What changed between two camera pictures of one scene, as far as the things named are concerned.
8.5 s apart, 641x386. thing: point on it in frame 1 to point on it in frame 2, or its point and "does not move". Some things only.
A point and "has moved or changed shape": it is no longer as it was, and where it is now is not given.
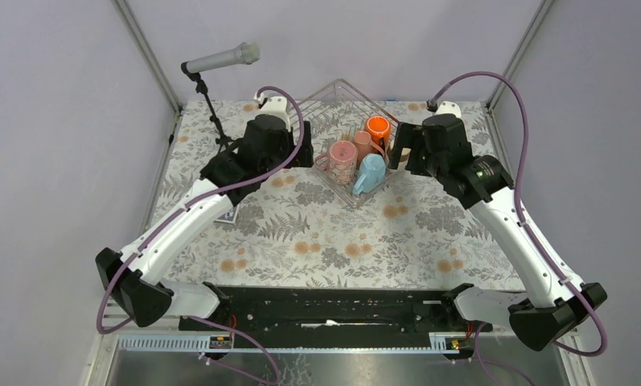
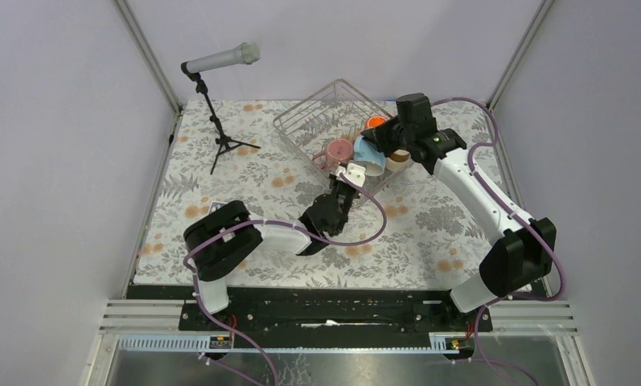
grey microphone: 248,53 does not move
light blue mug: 371,173 has moved or changed shape
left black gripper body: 287,148 to 343,198
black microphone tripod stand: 202,88 does not move
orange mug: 378,126 does not move
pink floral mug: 343,162 does not move
